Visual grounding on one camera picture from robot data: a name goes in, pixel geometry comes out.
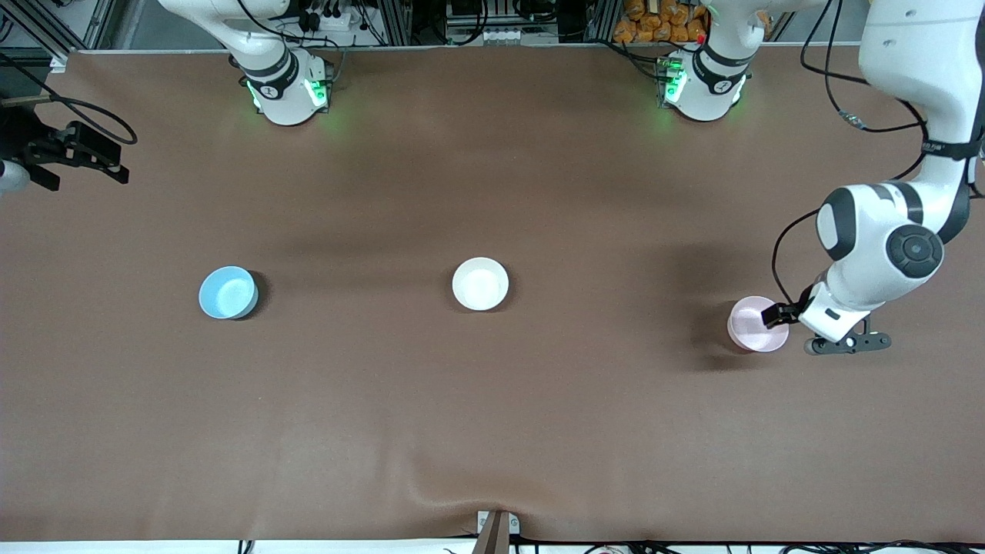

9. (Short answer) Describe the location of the pink bowl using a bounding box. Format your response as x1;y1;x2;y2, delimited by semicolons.
726;295;790;353

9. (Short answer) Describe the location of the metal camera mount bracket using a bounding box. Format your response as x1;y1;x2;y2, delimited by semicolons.
475;509;523;554

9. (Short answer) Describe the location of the orange snack packets pile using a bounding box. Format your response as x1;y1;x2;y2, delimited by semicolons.
613;0;709;45

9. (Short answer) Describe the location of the blue bowl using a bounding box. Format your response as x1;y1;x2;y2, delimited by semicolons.
198;265;260;321

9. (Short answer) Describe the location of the white bowl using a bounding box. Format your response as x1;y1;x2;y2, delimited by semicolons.
451;256;510;312

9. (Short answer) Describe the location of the white power strip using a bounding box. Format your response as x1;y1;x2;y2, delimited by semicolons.
302;4;364;34

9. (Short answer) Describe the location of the brown table cloth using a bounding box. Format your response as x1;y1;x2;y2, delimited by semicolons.
0;42;985;544

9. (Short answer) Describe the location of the aluminium corner frame post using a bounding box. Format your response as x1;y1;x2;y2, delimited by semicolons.
0;0;118;74

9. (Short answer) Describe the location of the white terminal block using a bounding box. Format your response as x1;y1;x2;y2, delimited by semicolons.
479;25;558;45

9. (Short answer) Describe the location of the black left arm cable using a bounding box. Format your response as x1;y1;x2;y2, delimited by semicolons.
772;0;985;309

